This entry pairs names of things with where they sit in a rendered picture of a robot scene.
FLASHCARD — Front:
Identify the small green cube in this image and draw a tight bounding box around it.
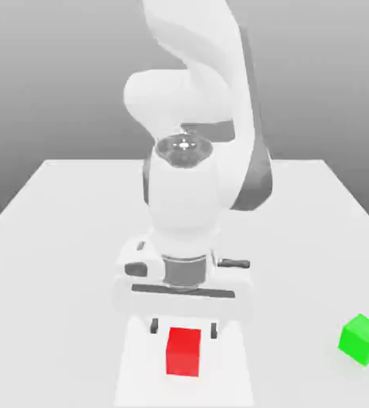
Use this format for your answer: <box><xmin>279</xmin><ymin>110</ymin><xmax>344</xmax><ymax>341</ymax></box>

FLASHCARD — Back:
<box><xmin>337</xmin><ymin>313</ymin><xmax>369</xmax><ymax>367</ymax></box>

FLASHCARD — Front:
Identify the small red cube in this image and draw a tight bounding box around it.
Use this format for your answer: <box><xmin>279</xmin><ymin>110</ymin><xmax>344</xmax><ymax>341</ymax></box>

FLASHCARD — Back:
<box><xmin>165</xmin><ymin>327</ymin><xmax>202</xmax><ymax>379</ymax></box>

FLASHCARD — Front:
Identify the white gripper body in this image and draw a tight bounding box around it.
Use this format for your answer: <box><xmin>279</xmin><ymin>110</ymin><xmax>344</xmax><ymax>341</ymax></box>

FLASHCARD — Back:
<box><xmin>112</xmin><ymin>274</ymin><xmax>255</xmax><ymax>324</ymax></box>

